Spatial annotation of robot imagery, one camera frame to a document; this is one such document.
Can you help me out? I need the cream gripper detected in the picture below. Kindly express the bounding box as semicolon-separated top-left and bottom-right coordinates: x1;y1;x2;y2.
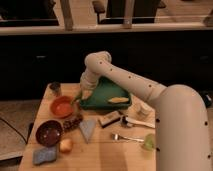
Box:
81;84;93;99

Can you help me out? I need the green chili pepper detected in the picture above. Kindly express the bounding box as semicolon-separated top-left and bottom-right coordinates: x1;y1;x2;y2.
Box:
73;92;82;104

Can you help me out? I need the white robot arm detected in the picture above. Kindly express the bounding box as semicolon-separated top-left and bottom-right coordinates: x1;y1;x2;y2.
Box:
80;51;213;171

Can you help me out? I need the orange red bowl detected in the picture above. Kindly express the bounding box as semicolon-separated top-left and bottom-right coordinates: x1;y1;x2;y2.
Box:
50;96;74;118

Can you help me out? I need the dark maroon bowl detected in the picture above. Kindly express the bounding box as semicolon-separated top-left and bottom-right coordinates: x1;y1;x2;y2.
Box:
35;120;62;147

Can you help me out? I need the green plastic tray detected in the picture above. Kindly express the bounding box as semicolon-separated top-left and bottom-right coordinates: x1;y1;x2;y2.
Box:
79;77;132;110

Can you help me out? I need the yellow corn cob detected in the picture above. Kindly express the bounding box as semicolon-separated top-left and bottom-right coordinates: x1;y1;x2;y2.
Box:
108;97;129;104

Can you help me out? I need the small dark metal cup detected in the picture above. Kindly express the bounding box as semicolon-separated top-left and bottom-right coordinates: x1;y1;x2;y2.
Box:
49;82;61;97

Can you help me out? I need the brown dried chili bunch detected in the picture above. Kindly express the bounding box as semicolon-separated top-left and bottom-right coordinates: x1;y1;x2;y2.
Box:
63;115;83;132

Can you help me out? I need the grey blue triangular cloth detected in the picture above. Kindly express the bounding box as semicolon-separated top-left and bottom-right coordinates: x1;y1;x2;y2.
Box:
79;119;96;142

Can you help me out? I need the wooden block brush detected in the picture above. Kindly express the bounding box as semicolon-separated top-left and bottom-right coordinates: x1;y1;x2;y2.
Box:
98;111;120;128

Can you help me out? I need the metal fork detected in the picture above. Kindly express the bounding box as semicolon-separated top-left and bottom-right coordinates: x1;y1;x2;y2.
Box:
111;133;144;143

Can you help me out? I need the blue sponge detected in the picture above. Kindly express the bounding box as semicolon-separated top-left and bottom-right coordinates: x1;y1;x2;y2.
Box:
33;146;57;165

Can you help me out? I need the light green cup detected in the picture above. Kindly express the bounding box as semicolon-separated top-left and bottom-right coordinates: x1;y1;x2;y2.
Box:
143;134;155;151

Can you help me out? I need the black cable left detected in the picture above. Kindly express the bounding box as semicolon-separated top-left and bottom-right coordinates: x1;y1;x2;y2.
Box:
0;117;29;145

